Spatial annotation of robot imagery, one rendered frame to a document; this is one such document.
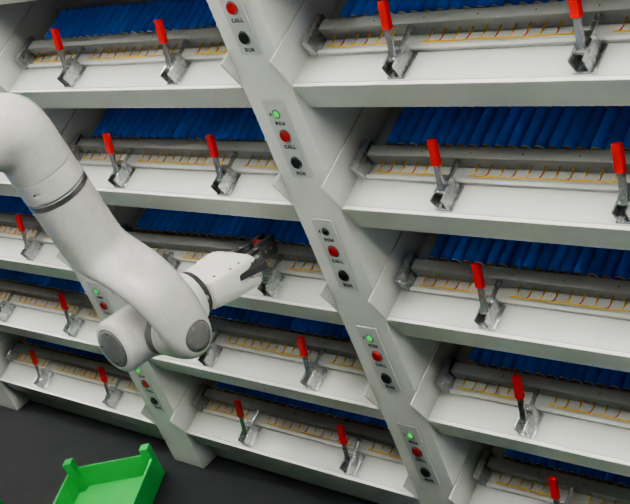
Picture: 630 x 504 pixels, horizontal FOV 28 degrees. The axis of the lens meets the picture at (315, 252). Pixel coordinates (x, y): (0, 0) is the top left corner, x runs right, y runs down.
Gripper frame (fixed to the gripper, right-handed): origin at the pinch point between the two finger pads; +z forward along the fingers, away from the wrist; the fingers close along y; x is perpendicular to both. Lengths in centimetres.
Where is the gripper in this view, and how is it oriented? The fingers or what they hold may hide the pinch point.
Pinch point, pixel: (261, 247)
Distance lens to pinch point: 197.3
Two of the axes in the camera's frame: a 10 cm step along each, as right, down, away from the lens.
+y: 7.1, 0.8, -7.0
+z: 6.5, -4.6, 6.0
